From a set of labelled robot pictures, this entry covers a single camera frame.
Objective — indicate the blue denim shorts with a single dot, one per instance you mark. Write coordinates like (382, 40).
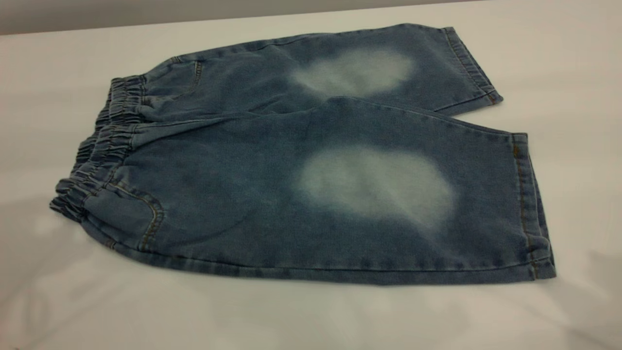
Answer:
(243, 194)

